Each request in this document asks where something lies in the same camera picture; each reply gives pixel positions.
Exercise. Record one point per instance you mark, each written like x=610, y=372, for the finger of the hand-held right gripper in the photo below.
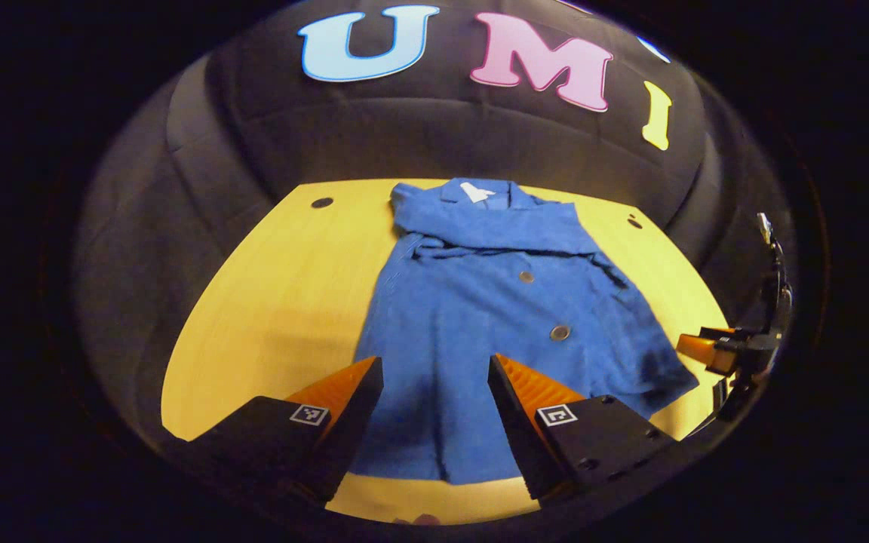
x=706, y=353
x=721, y=333

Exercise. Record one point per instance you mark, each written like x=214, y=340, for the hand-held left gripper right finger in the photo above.
x=517, y=430

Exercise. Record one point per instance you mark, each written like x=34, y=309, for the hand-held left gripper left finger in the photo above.
x=348, y=430

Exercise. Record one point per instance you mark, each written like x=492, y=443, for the blue button shirt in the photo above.
x=480, y=302

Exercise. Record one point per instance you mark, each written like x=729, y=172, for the black backdrop cloth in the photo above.
x=419, y=128

